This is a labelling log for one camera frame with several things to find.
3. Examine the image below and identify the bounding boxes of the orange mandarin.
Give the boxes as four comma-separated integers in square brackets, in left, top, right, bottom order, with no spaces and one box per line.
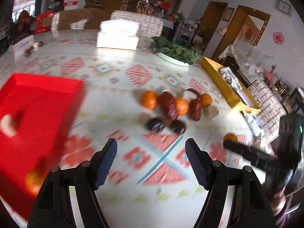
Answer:
[201,93,213,108]
[176,98,189,116]
[223,133,238,143]

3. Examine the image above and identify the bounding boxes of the red jujube date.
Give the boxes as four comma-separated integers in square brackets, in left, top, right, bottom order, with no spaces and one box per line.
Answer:
[159,92,178,121]
[189,98,202,121]

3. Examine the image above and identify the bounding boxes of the yellow cardboard tray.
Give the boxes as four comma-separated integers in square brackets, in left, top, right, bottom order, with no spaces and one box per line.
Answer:
[200,57,260,115]

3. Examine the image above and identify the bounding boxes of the red plastic tray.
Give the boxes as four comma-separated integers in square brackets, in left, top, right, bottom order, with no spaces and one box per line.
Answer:
[0,73,86,220]

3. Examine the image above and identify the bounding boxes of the patterned chair right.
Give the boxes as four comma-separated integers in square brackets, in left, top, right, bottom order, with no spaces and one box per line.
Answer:
[248,80,287,144]

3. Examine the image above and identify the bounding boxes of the white plate of spinach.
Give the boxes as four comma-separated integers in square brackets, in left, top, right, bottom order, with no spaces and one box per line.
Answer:
[151,36,201,67]

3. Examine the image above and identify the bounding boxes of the person right hand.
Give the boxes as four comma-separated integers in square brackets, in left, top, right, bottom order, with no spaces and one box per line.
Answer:
[269,191,290,222]

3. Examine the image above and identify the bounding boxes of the beige sugarcane chunk back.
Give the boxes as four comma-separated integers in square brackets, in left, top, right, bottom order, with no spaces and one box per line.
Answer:
[204,105,219,120]

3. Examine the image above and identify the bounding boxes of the patterned chair back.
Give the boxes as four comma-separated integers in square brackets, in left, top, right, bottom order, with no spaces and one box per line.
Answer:
[110,10,163,38]

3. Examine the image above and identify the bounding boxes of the dark plum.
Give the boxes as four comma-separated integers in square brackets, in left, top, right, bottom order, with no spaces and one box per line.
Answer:
[145,117,165,134]
[169,120,187,135]

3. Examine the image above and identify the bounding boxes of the brown chair back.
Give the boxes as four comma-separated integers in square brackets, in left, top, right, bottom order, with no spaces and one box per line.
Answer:
[51,8,110,32]

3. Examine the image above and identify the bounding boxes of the white tissue pack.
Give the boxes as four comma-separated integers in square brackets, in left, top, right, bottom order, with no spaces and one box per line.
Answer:
[96,19,140,51]

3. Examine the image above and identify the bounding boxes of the small items on table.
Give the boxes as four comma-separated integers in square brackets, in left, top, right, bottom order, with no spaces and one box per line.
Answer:
[24,41,44,57]

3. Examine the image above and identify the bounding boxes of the patterned chair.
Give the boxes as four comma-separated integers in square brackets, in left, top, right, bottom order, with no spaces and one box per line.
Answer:
[110,10,163,38]
[248,80,287,144]

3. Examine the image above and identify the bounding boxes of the cleaning wipes pack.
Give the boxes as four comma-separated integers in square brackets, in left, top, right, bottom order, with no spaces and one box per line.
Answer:
[242,111,265,139]

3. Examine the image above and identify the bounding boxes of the beige sugarcane chunk front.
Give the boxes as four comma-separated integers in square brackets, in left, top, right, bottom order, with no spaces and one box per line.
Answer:
[0,114,17,138]

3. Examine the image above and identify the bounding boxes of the orange mandarin fruit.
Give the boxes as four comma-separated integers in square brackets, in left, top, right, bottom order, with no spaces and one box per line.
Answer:
[140,91,158,110]

